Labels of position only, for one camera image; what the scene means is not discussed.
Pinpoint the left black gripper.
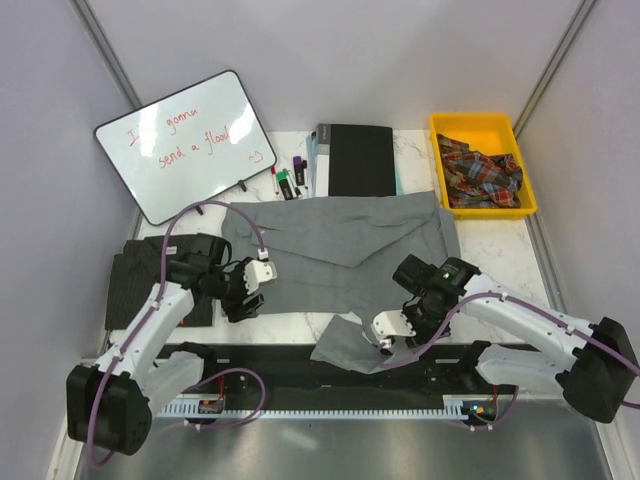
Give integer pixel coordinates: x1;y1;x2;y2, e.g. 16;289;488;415
208;257;264;324

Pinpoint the grey long sleeve shirt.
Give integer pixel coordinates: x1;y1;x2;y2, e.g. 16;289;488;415
221;191;461;374

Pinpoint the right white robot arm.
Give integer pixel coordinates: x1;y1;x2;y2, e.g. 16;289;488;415
383;255;639;424

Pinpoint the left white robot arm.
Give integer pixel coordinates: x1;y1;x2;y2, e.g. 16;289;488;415
66;234;277;455

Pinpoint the folded black striped shirt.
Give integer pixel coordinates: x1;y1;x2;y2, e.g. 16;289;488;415
104;235;214;331

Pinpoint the green black marker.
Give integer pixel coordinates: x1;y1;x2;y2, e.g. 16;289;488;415
276;169;296;201

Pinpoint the red marker pen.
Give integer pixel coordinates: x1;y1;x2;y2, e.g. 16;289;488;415
270;166;280;197

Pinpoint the plaid shirt in bin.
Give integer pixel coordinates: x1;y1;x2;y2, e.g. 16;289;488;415
437;134;524;209

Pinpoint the yellow plastic bin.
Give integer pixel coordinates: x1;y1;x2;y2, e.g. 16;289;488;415
428;113;537;220

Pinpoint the purple black marker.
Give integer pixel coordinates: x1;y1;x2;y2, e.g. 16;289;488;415
293;156;307;187

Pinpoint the black folder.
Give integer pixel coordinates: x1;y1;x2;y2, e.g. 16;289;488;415
313;124;397;197

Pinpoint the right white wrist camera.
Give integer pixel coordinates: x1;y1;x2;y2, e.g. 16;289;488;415
372;310;416;350

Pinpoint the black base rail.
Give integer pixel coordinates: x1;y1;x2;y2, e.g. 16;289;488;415
205;344;515;412

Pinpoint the white slotted cable duct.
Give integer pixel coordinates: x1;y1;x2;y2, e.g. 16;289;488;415
157;395;469;421

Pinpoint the white whiteboard black frame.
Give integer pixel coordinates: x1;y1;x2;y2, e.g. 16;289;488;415
94;70;277;226

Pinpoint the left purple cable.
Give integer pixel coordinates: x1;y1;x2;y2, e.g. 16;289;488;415
84;200;269;467

